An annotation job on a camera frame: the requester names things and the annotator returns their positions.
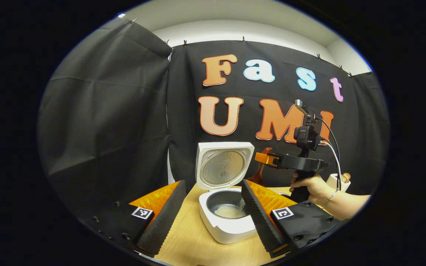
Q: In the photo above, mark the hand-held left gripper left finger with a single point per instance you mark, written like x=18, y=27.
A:
x=163, y=221

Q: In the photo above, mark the black backdrop cloth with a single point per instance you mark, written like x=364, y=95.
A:
x=105, y=129

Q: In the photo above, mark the white toaster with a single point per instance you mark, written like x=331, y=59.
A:
x=332, y=181

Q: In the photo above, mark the brown wooden spoon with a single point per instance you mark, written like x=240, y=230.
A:
x=257, y=177

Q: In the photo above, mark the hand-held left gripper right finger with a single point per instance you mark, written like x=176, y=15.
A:
x=259, y=221

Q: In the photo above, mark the white rice cooker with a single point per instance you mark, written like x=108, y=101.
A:
x=231, y=232

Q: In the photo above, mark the toasted bread slice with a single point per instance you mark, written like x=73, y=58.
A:
x=346, y=177

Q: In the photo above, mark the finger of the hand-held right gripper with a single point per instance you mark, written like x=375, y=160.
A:
x=268, y=159

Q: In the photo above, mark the white rice heap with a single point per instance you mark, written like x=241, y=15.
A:
x=229, y=211

